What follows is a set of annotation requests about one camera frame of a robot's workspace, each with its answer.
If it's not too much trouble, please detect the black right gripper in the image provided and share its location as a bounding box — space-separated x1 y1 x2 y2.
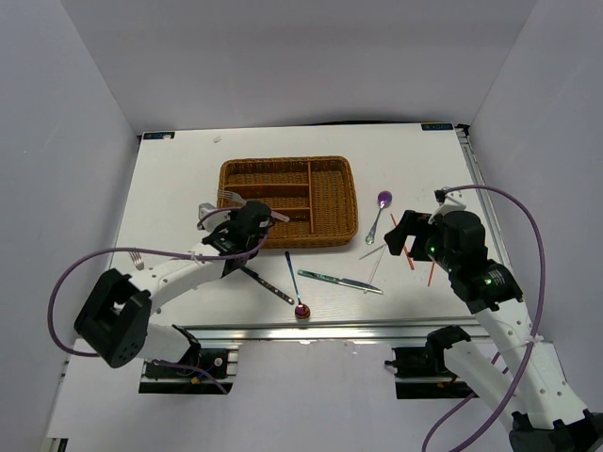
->
383 210 458 273

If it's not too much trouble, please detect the silver patterned table knife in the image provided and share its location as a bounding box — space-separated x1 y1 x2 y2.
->
240 266 295 305

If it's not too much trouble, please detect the pink handled fork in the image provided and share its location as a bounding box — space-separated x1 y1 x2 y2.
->
218 189 290 222

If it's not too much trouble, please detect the green handled table knife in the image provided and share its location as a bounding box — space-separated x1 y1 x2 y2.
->
297 269 383 295

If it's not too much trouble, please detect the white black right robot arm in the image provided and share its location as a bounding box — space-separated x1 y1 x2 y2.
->
384 210 602 451

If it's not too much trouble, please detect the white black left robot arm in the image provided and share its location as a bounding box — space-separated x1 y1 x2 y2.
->
74 202 274 376

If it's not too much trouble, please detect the red chopstick upper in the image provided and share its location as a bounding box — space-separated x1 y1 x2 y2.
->
390 214 416 271

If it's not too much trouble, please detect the red chopstick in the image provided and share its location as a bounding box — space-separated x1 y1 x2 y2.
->
427 261 435 287
390 214 416 271

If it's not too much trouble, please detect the red chopstick lower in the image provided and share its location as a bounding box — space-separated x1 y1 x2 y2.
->
427 261 435 287

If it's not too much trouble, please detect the white chopstick long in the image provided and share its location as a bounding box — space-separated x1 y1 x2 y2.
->
367 244 386 284

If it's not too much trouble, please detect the purple iridescent spoon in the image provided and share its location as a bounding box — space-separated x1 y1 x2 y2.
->
365 190 393 245

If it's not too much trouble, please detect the woven wicker cutlery tray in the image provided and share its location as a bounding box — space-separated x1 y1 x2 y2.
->
218 155 358 250

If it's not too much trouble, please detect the iridescent round bowl spoon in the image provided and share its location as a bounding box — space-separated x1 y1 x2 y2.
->
285 250 311 320

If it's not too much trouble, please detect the right blue table label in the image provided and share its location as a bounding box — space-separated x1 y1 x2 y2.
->
420 122 455 132

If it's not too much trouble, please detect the blue table label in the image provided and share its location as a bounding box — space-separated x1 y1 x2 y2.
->
141 131 175 140
420 122 455 132

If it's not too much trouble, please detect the left blue table label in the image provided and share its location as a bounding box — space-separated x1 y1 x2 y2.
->
141 131 175 140

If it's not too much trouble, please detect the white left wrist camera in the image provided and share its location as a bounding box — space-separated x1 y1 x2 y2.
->
197 202 217 231

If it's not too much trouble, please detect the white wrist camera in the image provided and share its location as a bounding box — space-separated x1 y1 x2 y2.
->
429 187 466 223
197 202 217 231

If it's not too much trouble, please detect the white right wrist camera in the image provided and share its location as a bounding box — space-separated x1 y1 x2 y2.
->
429 187 466 223

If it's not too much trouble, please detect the aluminium table frame rail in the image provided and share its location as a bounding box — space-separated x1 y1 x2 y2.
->
87 122 543 347

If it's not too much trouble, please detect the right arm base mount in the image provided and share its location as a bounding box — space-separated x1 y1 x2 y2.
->
384 347 471 400

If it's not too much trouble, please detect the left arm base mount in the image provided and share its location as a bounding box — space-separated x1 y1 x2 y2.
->
139 345 238 396

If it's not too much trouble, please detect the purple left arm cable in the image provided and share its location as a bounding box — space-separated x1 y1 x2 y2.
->
46 206 269 395

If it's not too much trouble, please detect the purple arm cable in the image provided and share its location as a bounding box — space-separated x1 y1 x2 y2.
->
46 206 269 395
421 184 546 452

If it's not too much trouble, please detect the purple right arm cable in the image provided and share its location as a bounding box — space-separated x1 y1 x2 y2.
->
421 184 546 452

